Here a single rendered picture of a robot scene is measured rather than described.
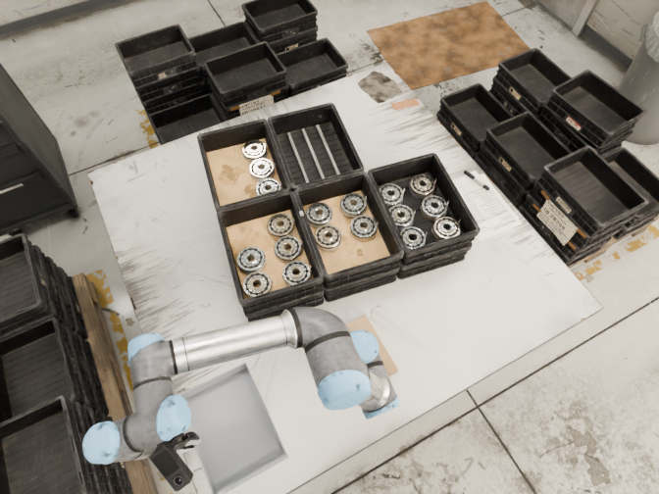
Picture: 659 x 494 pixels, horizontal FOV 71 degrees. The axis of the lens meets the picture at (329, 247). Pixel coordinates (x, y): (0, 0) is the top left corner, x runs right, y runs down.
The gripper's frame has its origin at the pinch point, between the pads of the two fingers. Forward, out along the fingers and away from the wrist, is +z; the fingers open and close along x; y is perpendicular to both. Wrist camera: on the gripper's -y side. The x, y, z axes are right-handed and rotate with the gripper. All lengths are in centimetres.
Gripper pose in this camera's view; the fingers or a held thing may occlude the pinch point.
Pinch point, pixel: (195, 444)
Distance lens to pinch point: 133.7
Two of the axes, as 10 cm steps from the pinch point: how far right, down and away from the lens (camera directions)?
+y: -5.2, -7.4, 4.2
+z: 2.5, 3.4, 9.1
